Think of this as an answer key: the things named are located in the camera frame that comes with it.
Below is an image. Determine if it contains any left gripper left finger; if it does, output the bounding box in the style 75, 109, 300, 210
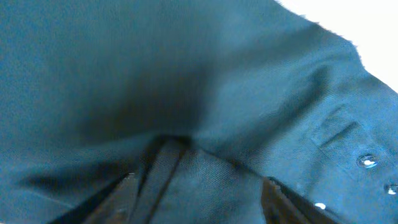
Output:
46, 135, 190, 223

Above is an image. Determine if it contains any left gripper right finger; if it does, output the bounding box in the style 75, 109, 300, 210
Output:
261, 177, 342, 224

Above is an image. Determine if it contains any black polo shirt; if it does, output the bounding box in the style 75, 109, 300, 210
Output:
1, 0, 397, 223

